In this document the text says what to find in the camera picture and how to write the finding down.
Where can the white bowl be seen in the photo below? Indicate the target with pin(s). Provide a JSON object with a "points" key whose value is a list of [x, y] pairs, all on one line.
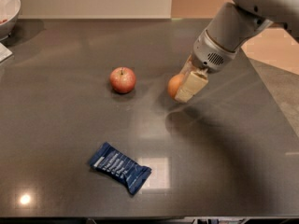
{"points": [[9, 13]]}

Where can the orange fruit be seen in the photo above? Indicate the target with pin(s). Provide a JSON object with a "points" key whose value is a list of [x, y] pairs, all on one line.
{"points": [[173, 85]]}

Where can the red apple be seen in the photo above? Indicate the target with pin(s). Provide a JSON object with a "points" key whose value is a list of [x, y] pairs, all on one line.
{"points": [[122, 80]]}

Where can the blue rxbar blueberry wrapper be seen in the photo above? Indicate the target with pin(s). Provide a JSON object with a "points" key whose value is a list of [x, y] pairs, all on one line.
{"points": [[120, 167]]}

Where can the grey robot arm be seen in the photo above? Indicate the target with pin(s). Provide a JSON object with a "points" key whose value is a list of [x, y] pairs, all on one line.
{"points": [[236, 22]]}

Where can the white paper napkin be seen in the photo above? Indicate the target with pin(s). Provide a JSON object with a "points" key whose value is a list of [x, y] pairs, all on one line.
{"points": [[4, 52]]}

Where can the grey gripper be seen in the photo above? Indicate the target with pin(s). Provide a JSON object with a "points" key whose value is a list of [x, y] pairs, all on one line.
{"points": [[209, 54]]}

